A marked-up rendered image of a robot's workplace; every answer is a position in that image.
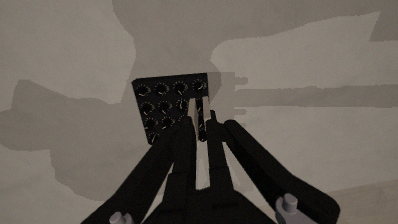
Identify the black knob box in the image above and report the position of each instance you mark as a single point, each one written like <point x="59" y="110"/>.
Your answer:
<point x="162" y="99"/>

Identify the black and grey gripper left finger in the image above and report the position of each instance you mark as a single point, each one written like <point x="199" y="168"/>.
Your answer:
<point x="133" y="199"/>

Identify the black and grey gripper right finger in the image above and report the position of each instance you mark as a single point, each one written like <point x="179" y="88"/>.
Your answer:
<point x="293" y="200"/>

